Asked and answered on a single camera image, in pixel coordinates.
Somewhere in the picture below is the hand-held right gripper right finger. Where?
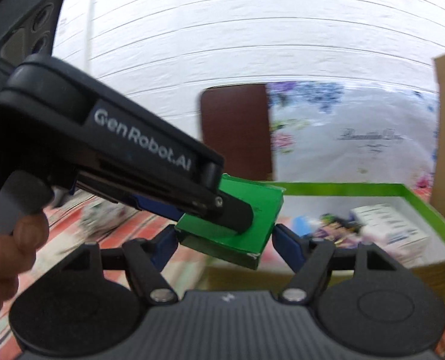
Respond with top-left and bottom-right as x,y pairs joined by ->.
272,224 -> 414,306

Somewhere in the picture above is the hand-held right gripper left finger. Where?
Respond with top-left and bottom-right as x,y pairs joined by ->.
38,225 -> 180,306

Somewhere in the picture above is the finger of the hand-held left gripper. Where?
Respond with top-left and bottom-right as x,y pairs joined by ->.
133,194 -> 186,224
76,173 -> 254,234

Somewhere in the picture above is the small green box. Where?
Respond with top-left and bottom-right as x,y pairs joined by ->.
175,173 -> 285,271

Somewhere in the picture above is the green-rimmed cardboard box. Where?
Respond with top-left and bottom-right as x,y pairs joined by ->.
202,182 -> 445,310

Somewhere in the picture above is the person's left hand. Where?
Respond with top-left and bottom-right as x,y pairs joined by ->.
0,211 -> 50,311

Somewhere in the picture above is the blue picture card box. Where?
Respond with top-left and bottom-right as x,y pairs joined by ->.
293,213 -> 362,249

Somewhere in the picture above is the white floral pouch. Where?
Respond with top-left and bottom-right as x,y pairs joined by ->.
80,198 -> 128,235

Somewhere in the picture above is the dark brown wooden panel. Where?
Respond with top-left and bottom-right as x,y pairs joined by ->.
199,83 -> 275,181

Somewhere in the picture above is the red checkered bed sheet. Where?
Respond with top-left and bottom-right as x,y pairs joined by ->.
0,189 -> 445,360

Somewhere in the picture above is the white and blue medicine box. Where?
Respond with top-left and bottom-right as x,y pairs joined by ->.
349,203 -> 430,268

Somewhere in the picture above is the white floral bedding bag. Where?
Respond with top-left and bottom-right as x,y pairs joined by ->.
265,80 -> 441,196

